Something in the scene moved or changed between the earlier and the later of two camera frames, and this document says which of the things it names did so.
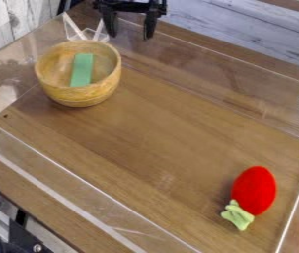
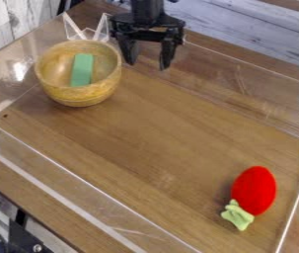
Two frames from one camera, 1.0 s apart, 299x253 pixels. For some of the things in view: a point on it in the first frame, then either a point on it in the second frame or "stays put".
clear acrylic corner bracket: [83, 35] stays put
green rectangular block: [82, 70] stays put
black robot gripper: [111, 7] -> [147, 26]
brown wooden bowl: [78, 71] stays put
